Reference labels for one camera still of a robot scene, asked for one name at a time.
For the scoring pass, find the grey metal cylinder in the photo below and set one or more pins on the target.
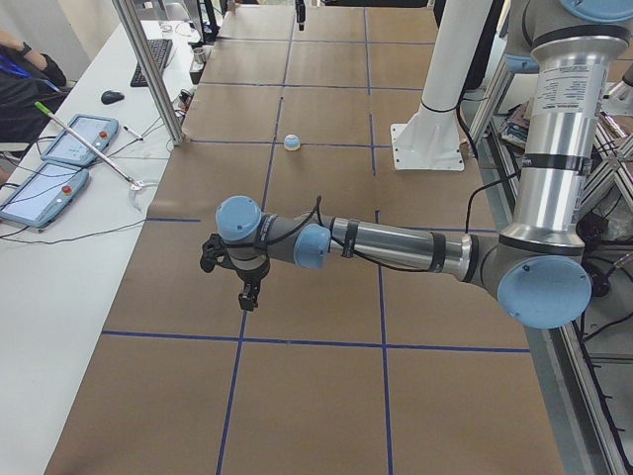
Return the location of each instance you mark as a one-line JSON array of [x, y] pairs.
[[199, 60]]

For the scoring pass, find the stack of magazines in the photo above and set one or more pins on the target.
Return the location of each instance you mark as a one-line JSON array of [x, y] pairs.
[[515, 128]]

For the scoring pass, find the lower teach pendant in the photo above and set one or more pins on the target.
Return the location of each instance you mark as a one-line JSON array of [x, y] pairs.
[[44, 195]]

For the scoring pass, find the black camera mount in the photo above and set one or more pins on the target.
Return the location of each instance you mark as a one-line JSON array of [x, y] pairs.
[[214, 253]]

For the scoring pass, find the black marker pen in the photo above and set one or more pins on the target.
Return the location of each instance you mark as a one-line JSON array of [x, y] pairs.
[[137, 136]]

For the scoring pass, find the white camera post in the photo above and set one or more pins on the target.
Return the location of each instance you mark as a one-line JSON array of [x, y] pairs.
[[430, 138]]

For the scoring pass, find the black computer mouse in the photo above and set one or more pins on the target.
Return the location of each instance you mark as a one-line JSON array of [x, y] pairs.
[[110, 97]]

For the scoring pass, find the metal rod green tip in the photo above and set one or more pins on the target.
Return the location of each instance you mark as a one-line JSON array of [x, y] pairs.
[[135, 184]]

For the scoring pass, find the seated person in black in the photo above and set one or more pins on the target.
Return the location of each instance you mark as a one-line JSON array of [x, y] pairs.
[[27, 77]]

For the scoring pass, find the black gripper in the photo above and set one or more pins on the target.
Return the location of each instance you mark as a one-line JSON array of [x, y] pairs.
[[250, 273]]

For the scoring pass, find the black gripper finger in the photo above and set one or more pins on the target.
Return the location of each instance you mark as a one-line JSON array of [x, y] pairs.
[[300, 9]]

